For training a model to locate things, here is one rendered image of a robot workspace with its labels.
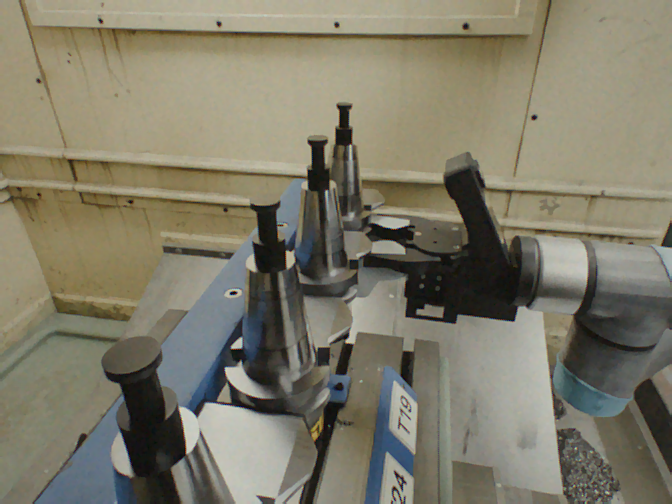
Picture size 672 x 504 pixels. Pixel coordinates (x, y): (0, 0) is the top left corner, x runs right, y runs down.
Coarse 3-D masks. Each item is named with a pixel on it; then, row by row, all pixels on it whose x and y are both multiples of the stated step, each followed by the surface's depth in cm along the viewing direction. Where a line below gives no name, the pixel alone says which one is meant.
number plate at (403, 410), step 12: (396, 384) 61; (396, 396) 59; (408, 396) 62; (396, 408) 58; (408, 408) 60; (396, 420) 56; (408, 420) 59; (396, 432) 55; (408, 432) 57; (408, 444) 56
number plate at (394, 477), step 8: (384, 456) 51; (384, 464) 51; (392, 464) 51; (384, 472) 50; (392, 472) 51; (400, 472) 52; (384, 480) 49; (392, 480) 50; (400, 480) 51; (408, 480) 52; (384, 488) 48; (392, 488) 49; (400, 488) 50; (408, 488) 51; (384, 496) 47; (392, 496) 48; (400, 496) 50; (408, 496) 51
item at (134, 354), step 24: (144, 336) 13; (120, 360) 12; (144, 360) 12; (120, 384) 13; (144, 384) 13; (120, 408) 14; (144, 408) 13; (168, 408) 14; (120, 432) 13; (144, 432) 13; (168, 432) 13; (144, 456) 13
